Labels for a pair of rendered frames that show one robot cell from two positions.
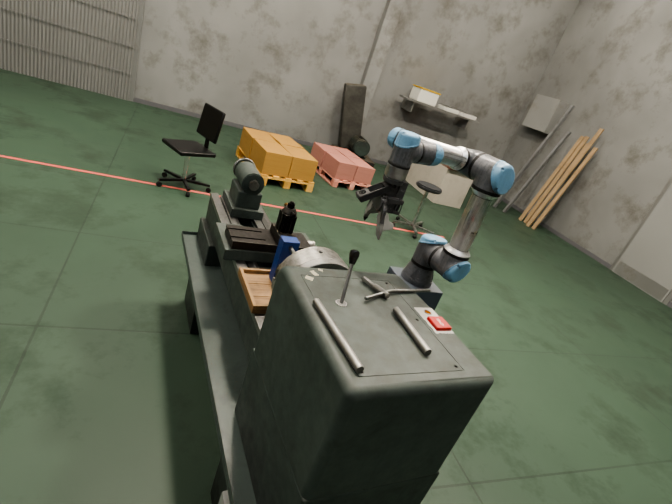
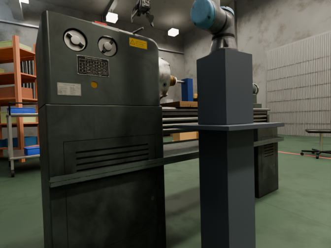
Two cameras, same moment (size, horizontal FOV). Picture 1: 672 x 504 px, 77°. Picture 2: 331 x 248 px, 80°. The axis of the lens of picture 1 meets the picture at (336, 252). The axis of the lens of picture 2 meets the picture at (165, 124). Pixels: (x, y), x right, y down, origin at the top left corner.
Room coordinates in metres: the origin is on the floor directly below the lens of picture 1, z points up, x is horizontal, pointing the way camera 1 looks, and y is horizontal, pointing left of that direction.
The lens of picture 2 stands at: (1.42, -1.41, 0.79)
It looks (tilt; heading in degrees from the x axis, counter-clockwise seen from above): 2 degrees down; 85
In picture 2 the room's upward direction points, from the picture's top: 2 degrees counter-clockwise
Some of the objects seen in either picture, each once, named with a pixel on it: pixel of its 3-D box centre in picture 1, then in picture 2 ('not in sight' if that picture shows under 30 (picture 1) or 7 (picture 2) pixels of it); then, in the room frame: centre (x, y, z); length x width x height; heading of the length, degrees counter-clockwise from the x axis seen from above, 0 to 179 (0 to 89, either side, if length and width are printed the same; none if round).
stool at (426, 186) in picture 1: (418, 207); not in sight; (5.94, -0.90, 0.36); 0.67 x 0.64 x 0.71; 25
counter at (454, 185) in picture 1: (430, 171); not in sight; (9.06, -1.31, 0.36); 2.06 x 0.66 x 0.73; 26
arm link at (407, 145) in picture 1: (405, 149); not in sight; (1.40, -0.10, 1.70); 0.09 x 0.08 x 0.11; 130
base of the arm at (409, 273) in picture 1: (419, 270); (223, 47); (1.82, -0.40, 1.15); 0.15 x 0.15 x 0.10
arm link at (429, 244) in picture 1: (430, 249); (221, 24); (1.81, -0.40, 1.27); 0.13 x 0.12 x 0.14; 40
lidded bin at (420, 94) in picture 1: (424, 95); not in sight; (9.70, -0.65, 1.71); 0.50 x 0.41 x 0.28; 116
